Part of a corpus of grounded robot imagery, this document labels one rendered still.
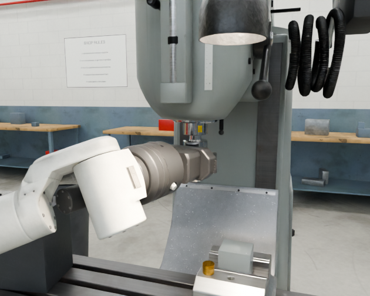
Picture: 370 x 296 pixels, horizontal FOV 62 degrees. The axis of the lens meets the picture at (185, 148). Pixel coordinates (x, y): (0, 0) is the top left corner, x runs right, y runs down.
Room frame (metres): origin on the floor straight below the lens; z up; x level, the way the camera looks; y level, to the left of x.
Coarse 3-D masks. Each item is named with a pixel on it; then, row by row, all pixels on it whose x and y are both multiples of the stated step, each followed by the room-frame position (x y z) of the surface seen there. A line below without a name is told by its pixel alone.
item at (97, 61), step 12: (84, 36) 5.51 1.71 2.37; (96, 36) 5.44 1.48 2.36; (108, 36) 5.37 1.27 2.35; (120, 36) 5.30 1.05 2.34; (72, 48) 5.58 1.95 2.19; (84, 48) 5.51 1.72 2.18; (96, 48) 5.44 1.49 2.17; (108, 48) 5.37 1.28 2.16; (120, 48) 5.31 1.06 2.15; (72, 60) 5.58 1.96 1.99; (84, 60) 5.51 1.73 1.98; (96, 60) 5.44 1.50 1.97; (108, 60) 5.38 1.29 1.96; (120, 60) 5.31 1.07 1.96; (72, 72) 5.59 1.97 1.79; (84, 72) 5.52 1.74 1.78; (96, 72) 5.44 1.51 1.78; (108, 72) 5.38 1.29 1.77; (120, 72) 5.31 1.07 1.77; (72, 84) 5.59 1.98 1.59; (84, 84) 5.52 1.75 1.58; (96, 84) 5.45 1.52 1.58; (108, 84) 5.38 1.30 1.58; (120, 84) 5.31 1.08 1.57
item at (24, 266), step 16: (0, 192) 0.74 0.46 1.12; (64, 224) 0.72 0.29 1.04; (48, 240) 0.65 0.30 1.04; (64, 240) 0.71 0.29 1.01; (0, 256) 0.64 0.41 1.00; (16, 256) 0.64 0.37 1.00; (32, 256) 0.63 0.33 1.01; (48, 256) 0.64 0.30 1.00; (64, 256) 0.71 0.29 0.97; (0, 272) 0.64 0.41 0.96; (16, 272) 0.64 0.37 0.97; (32, 272) 0.63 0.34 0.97; (48, 272) 0.64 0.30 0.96; (64, 272) 0.70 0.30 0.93; (0, 288) 0.65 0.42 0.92; (16, 288) 0.64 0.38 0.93; (32, 288) 0.63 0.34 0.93; (48, 288) 0.63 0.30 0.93
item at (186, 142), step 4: (184, 140) 0.58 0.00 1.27; (188, 140) 0.58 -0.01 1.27; (192, 140) 0.58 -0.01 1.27; (196, 140) 0.58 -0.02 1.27; (200, 140) 0.58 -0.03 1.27; (204, 140) 0.58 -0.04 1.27; (184, 144) 0.58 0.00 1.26; (188, 144) 0.57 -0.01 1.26; (192, 144) 0.57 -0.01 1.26; (196, 144) 0.56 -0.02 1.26; (200, 144) 0.57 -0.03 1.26; (204, 144) 0.57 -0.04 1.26
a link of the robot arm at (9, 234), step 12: (12, 192) 0.36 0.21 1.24; (0, 204) 0.34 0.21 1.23; (12, 204) 0.34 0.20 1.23; (0, 216) 0.33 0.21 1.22; (12, 216) 0.33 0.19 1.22; (0, 228) 0.33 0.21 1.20; (12, 228) 0.33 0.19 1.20; (0, 240) 0.33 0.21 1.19; (12, 240) 0.33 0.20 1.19; (24, 240) 0.34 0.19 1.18; (0, 252) 0.34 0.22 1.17
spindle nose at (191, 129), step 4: (184, 124) 0.58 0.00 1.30; (188, 124) 0.57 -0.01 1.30; (192, 124) 0.57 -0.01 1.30; (196, 124) 0.56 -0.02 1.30; (200, 124) 0.57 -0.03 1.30; (204, 124) 0.57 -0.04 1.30; (184, 128) 0.58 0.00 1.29; (188, 128) 0.57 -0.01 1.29; (192, 128) 0.57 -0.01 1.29; (196, 128) 0.56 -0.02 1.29; (204, 128) 0.57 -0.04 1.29; (184, 132) 0.58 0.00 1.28; (188, 132) 0.57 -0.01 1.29; (192, 132) 0.57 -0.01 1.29; (196, 132) 0.56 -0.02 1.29; (200, 132) 0.57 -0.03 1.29; (204, 132) 0.57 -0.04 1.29
